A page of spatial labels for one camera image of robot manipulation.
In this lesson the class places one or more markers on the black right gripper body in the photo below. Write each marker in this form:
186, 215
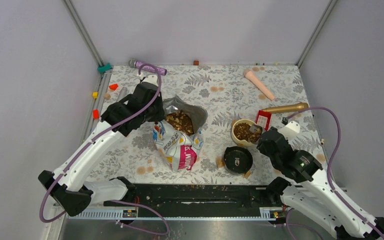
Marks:
261, 149

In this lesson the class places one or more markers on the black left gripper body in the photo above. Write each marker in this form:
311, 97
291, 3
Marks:
155, 113

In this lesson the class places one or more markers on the cat print pet food bag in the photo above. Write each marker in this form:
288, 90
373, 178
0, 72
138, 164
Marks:
178, 149

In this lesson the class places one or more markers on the metal food scoop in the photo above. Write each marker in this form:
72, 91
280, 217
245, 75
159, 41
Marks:
255, 128

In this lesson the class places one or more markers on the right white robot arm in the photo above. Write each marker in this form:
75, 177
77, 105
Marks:
305, 187

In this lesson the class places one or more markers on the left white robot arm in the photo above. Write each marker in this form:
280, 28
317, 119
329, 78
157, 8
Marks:
68, 184

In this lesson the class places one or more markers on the brown pet food kibble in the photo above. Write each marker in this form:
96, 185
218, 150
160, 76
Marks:
180, 121

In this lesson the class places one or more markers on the cream pet bowl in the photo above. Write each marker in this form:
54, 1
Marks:
242, 136

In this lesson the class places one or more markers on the black pet bowl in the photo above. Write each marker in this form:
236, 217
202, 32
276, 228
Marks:
238, 160

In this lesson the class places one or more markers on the grey toy microphone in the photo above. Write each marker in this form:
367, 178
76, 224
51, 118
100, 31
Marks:
123, 93

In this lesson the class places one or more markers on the small wooden block near bowl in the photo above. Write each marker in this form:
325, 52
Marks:
247, 174

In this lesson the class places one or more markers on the gold toy microphone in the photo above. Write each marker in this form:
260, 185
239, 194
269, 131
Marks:
287, 108

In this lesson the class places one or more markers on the red roof-shaped block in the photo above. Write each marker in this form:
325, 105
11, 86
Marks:
113, 87

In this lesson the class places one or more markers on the beige wooden block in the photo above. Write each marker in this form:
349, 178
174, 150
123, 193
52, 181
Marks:
107, 96

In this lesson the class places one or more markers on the floral patterned table mat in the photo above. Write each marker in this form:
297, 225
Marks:
227, 96

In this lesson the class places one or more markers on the purple glitter toy microphone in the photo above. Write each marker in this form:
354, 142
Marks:
133, 63

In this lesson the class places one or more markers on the yellow small cube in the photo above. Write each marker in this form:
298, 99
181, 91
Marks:
95, 95

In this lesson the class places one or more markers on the teal toy block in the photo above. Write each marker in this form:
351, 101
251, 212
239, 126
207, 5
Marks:
104, 68

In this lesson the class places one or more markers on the pink toy microphone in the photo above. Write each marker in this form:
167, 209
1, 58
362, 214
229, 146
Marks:
249, 75

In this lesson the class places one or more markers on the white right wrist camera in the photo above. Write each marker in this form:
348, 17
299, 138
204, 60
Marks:
290, 130

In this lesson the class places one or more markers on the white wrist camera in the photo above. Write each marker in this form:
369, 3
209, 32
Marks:
150, 78
290, 130

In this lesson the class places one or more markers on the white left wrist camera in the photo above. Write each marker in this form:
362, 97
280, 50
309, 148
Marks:
150, 78

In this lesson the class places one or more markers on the red block at left rail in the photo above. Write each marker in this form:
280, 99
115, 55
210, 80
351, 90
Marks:
95, 114

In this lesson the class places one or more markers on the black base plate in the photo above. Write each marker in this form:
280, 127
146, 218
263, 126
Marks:
202, 201

